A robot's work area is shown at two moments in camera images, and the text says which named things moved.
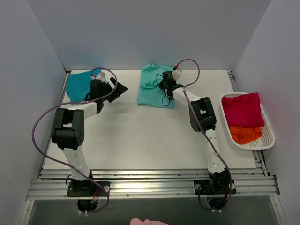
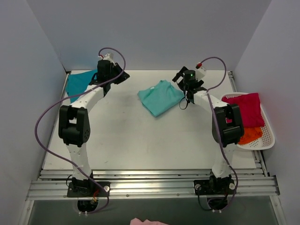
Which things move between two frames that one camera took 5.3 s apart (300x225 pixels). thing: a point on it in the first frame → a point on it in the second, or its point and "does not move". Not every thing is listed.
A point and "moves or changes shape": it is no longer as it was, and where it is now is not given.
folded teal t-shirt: (78, 85) does not move
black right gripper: (166, 85) → (178, 76)
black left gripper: (111, 88) → (120, 74)
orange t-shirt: (243, 134) does not move
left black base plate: (88, 189) does not move
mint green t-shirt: (150, 93) moves or changes shape
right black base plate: (205, 188) does not move
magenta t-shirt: (243, 110) does not move
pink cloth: (136, 221) does not move
